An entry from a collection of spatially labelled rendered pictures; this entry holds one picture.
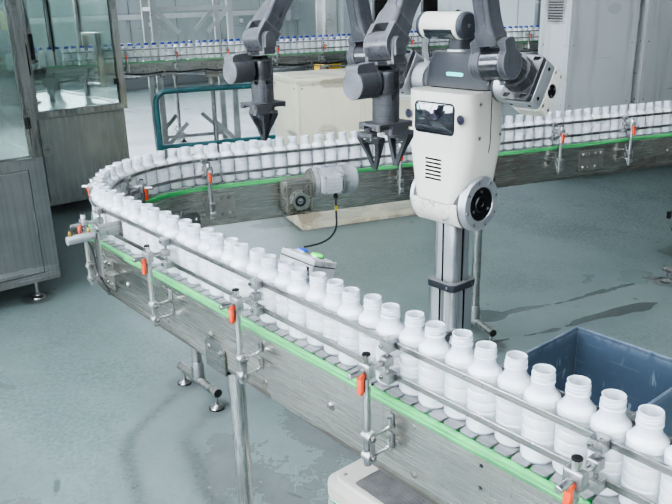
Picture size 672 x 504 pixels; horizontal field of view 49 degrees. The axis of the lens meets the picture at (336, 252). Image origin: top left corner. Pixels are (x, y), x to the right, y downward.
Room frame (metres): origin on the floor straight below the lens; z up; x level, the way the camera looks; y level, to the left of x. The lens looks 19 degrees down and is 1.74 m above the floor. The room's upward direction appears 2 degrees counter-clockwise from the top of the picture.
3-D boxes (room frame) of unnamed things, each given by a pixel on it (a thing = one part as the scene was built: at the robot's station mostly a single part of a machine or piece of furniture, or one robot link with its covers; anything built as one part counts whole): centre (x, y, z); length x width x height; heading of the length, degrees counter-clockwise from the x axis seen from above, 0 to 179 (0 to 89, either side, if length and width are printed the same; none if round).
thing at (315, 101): (6.11, -0.13, 0.59); 1.10 x 0.62 x 1.18; 112
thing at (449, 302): (2.08, -0.34, 0.74); 0.11 x 0.11 x 0.40; 40
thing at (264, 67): (1.92, 0.18, 1.57); 0.07 x 0.06 x 0.07; 132
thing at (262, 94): (1.92, 0.18, 1.51); 0.10 x 0.07 x 0.07; 130
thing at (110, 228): (2.26, 0.75, 0.96); 0.23 x 0.10 x 0.27; 130
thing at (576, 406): (1.03, -0.38, 1.08); 0.06 x 0.06 x 0.17
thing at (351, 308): (1.44, -0.03, 1.08); 0.06 x 0.06 x 0.17
